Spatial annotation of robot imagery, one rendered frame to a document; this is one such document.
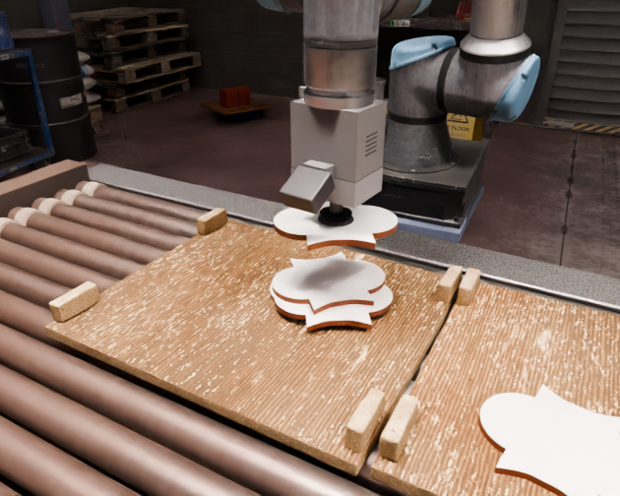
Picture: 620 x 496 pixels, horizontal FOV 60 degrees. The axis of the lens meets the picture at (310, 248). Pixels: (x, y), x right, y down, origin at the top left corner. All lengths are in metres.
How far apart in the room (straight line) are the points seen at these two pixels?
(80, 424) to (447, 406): 0.36
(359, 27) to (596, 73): 4.79
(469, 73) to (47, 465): 0.83
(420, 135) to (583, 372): 0.58
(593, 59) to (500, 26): 4.32
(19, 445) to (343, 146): 0.43
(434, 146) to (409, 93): 0.12
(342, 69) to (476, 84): 0.48
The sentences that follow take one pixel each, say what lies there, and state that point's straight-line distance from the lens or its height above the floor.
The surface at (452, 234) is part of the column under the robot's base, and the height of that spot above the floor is 0.87.
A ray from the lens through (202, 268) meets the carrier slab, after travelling 0.77.
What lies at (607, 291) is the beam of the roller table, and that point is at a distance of 0.85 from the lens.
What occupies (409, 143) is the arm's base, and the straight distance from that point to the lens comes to 1.07.
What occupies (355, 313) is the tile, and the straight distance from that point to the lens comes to 0.64.
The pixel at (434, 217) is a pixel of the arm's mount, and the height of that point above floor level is 0.88.
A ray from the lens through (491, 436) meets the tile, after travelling 0.53.
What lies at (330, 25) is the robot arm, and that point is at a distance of 0.54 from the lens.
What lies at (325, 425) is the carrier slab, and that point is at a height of 0.94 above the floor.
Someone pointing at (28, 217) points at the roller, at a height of 0.92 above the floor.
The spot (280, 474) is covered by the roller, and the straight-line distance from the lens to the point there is 0.51.
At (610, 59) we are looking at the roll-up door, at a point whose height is 0.61.
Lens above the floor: 1.32
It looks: 28 degrees down
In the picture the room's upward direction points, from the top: straight up
